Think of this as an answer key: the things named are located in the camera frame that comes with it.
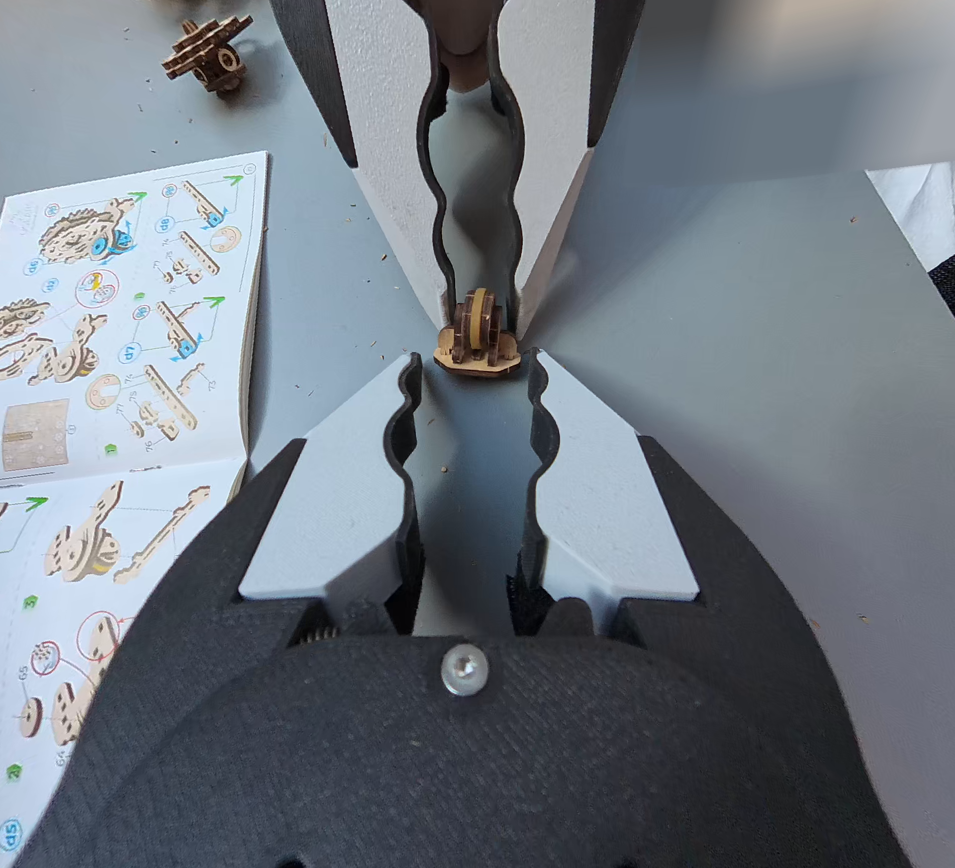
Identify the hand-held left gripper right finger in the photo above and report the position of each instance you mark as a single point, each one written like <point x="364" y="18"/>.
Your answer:
<point x="612" y="510"/>

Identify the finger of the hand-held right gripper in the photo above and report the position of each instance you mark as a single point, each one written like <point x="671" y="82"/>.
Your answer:
<point x="556" y="99"/>
<point x="373" y="99"/>

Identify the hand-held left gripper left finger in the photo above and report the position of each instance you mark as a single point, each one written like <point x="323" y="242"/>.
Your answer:
<point x="328" y="510"/>

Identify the small wooden pulley part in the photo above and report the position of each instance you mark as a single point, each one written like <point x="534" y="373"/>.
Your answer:
<point x="474" y="338"/>

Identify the grey desk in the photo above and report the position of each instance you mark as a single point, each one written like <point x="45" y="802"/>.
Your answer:
<point x="709" y="450"/>

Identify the small wooden gear assembly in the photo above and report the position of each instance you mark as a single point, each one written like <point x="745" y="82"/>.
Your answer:
<point x="209" y="55"/>

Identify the assembly instruction booklet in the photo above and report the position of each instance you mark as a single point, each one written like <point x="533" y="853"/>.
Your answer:
<point x="127" y="360"/>

